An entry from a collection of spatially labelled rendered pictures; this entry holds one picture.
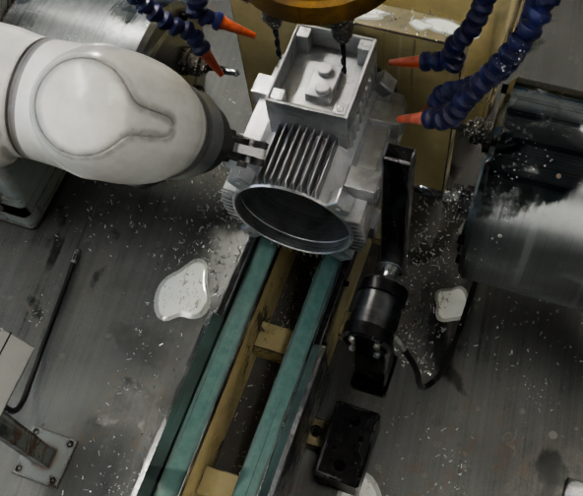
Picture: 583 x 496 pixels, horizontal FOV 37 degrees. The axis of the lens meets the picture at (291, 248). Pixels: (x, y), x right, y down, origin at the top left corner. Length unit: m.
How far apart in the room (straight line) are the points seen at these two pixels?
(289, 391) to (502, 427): 0.30
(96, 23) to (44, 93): 0.47
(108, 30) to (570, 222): 0.58
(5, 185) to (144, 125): 0.69
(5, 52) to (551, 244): 0.58
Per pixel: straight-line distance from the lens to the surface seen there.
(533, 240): 0.97
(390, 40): 1.08
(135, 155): 0.65
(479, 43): 1.23
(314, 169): 1.00
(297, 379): 1.09
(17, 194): 1.33
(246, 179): 1.03
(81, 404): 1.27
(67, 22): 1.12
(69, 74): 0.64
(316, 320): 1.12
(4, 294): 1.37
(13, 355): 1.03
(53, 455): 1.25
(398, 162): 0.84
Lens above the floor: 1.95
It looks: 63 degrees down
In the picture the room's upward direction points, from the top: 10 degrees counter-clockwise
